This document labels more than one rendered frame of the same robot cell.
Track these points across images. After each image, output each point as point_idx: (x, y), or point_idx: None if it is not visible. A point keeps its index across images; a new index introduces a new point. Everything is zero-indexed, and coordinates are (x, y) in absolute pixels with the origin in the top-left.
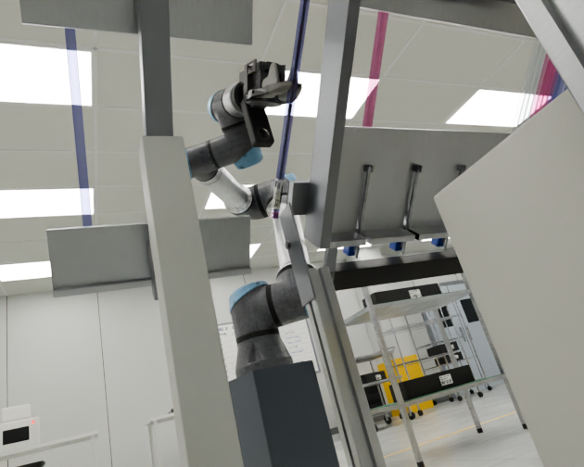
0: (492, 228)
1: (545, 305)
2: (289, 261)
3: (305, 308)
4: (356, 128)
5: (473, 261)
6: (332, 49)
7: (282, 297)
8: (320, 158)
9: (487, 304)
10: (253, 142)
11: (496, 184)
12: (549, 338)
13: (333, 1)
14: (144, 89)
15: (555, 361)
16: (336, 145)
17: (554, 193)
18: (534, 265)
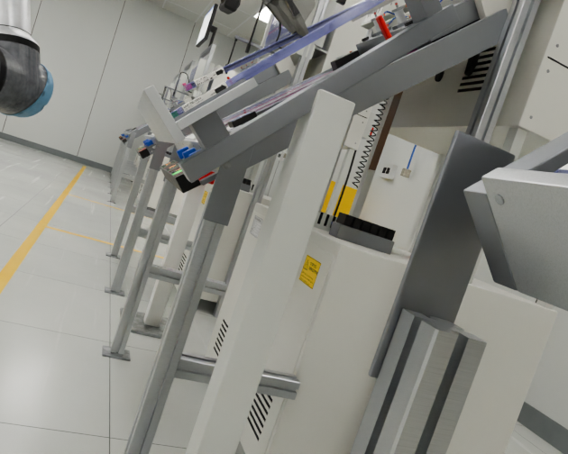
0: (353, 280)
1: (347, 319)
2: (22, 30)
3: (24, 111)
4: None
5: (335, 285)
6: (359, 95)
7: (16, 86)
8: (288, 130)
9: (326, 304)
10: (232, 6)
11: (368, 268)
12: (339, 329)
13: (384, 76)
14: (380, 68)
15: (334, 337)
16: None
17: (380, 289)
18: (355, 304)
